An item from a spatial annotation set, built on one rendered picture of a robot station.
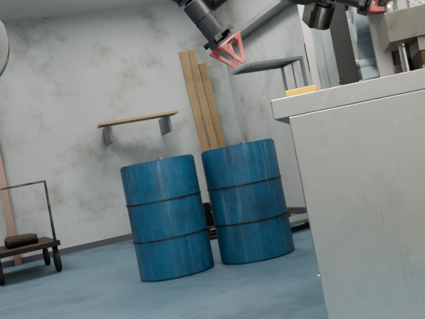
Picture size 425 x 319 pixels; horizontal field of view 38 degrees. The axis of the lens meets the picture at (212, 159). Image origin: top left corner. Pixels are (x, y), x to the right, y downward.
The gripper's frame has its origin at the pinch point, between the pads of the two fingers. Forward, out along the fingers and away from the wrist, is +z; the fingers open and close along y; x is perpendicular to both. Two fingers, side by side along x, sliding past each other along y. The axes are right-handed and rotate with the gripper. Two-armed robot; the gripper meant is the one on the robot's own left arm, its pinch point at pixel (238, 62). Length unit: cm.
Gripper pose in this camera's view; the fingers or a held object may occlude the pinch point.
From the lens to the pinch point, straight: 164.3
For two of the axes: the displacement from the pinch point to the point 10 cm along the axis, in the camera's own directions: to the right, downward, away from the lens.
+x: -7.2, 6.4, -2.7
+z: 6.3, 7.6, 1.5
